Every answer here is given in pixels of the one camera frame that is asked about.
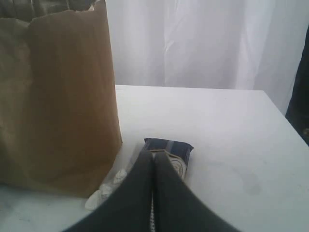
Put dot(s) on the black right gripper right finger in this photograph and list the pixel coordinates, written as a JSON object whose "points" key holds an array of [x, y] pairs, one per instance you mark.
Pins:
{"points": [[176, 208]]}

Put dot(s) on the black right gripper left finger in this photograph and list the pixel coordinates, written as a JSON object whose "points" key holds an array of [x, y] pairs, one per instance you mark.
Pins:
{"points": [[128, 209]]}

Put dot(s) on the white paper bits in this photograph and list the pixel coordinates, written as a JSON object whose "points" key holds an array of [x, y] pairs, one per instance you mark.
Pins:
{"points": [[119, 177]]}

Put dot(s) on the brown paper bag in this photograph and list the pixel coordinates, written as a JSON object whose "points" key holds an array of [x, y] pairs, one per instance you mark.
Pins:
{"points": [[59, 126]]}

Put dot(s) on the white crumpled lump middle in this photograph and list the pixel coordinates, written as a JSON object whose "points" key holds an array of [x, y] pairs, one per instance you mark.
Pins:
{"points": [[105, 190]]}

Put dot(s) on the white crumpled lump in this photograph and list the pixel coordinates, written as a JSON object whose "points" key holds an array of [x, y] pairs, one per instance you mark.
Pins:
{"points": [[105, 190], [93, 201]]}

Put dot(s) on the white crumpled lump lower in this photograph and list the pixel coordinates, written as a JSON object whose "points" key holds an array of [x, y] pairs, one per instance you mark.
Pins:
{"points": [[93, 201]]}

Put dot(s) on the long spaghetti packet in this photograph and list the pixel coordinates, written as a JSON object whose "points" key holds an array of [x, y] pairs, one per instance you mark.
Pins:
{"points": [[173, 152]]}

